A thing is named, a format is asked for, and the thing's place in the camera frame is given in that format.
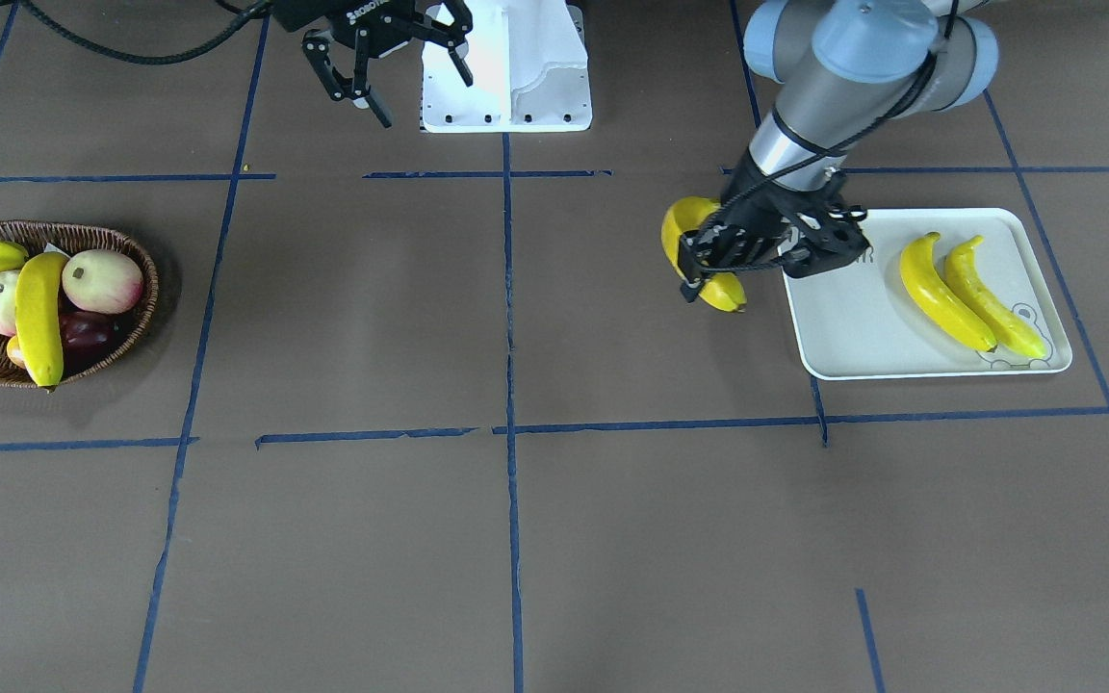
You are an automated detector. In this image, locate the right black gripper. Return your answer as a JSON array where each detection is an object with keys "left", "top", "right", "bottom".
[{"left": 269, "top": 0, "right": 477, "bottom": 130}]

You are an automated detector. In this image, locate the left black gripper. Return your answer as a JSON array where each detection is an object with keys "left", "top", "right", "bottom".
[{"left": 703, "top": 154, "right": 868, "bottom": 282}]

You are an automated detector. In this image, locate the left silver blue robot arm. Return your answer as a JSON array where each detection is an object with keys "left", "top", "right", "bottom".
[{"left": 661, "top": 1, "right": 999, "bottom": 313}]

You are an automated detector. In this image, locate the white rectangular tray plate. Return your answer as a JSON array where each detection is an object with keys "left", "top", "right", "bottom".
[{"left": 785, "top": 208, "right": 1074, "bottom": 380}]

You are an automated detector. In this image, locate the brown wicker basket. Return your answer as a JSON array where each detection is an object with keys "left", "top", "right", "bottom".
[{"left": 0, "top": 220, "right": 163, "bottom": 391}]

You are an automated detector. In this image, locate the dark red apple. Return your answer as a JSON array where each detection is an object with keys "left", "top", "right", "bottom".
[{"left": 59, "top": 310, "right": 128, "bottom": 356}]

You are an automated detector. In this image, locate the orange fruit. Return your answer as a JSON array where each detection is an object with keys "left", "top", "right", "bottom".
[{"left": 6, "top": 334, "right": 27, "bottom": 370}]

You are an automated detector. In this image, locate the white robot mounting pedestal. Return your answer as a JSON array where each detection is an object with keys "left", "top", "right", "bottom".
[{"left": 420, "top": 1, "right": 593, "bottom": 133}]

